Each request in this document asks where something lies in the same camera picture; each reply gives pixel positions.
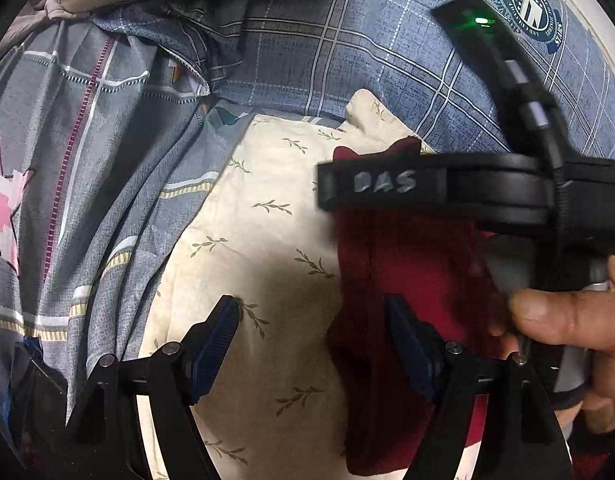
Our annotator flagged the person's right forearm red sleeve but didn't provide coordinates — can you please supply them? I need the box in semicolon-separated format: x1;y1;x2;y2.
562;407;615;480

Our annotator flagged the blue plaid blanket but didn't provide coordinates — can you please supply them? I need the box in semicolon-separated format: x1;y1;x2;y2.
92;0;615;162

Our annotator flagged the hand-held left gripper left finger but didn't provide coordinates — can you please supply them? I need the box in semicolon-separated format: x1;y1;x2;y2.
62;294;241;480

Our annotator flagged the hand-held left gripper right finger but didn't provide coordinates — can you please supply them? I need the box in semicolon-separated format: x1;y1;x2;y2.
384;293;574;480

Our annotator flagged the person's right hand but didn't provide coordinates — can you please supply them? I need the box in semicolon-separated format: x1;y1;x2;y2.
487;255;615;442

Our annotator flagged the red sweater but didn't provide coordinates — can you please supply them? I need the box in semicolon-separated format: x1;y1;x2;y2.
327;135;519;477

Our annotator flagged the cream leaf-print bed sheet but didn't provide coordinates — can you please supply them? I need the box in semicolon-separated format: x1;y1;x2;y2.
136;88;439;480

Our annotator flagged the grey star-print duvet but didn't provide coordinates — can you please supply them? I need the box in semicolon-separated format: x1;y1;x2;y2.
0;0;254;442

